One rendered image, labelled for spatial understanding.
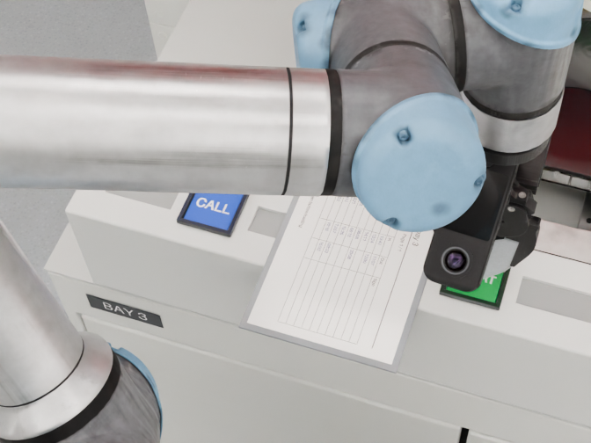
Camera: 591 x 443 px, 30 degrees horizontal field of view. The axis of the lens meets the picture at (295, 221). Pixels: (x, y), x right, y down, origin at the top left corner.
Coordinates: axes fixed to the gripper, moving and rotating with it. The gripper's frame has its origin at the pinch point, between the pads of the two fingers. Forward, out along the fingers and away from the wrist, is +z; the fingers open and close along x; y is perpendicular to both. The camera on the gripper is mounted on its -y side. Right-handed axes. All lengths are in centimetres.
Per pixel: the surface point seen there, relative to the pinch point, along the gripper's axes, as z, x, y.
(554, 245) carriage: 9.6, -6.1, 11.7
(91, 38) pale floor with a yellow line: 97, 104, 94
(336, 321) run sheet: 1.3, 10.8, -7.6
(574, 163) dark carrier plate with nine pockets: 7.6, -6.0, 21.0
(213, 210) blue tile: 1.2, 25.8, 0.2
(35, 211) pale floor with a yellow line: 97, 95, 47
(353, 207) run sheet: 1.3, 13.0, 4.6
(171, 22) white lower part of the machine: 44, 61, 59
